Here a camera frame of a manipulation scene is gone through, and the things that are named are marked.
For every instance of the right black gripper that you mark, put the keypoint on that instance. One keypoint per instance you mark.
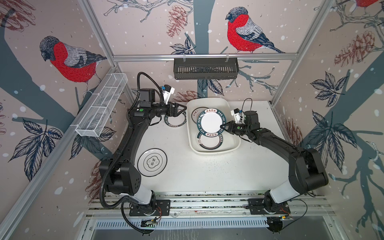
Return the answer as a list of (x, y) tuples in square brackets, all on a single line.
[(232, 128)]

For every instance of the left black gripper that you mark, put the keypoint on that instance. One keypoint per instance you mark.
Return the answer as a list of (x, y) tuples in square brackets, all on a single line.
[(174, 113)]

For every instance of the green ring plate mid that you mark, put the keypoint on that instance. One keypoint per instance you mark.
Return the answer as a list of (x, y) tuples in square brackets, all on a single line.
[(209, 122)]

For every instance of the white plate black cloud emblem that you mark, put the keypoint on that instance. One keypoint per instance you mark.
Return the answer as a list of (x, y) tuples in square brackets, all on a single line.
[(152, 162)]

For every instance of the orange sunburst plate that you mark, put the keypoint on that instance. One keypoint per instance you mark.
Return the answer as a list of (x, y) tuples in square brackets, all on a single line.
[(196, 113)]

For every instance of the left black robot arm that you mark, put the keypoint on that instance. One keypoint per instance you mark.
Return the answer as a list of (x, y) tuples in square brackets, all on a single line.
[(121, 181)]

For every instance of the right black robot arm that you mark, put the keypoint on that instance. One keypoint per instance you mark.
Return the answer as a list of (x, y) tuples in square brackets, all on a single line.
[(306, 169)]

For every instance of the white plastic bin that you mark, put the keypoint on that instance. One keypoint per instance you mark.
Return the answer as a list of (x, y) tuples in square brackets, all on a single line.
[(230, 143)]

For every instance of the green ring plate back left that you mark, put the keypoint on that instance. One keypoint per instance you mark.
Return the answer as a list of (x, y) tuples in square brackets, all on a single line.
[(175, 122)]

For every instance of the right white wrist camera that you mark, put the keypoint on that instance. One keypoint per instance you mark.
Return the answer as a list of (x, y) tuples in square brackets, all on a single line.
[(237, 114)]

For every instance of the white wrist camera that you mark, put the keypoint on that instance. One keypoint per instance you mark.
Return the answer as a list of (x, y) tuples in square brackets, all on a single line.
[(237, 114), (167, 91)]

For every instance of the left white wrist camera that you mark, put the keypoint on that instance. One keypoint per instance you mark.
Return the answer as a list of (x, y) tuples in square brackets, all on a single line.
[(167, 91)]

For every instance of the black wire shelf basket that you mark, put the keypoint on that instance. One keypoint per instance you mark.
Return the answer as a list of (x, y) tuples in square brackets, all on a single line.
[(206, 69)]

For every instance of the horizontal aluminium frame bar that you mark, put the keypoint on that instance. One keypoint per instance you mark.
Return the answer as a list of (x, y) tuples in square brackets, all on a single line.
[(154, 58)]

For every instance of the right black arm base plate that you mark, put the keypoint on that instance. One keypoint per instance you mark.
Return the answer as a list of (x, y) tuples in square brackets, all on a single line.
[(258, 206)]

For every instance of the white mesh wall basket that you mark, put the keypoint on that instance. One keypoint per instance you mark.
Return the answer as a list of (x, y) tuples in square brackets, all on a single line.
[(99, 112)]

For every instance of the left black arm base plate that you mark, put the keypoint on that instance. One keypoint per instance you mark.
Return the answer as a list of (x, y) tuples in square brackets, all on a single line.
[(156, 208)]

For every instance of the aluminium mounting rail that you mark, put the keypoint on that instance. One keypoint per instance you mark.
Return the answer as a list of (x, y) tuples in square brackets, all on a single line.
[(234, 205)]

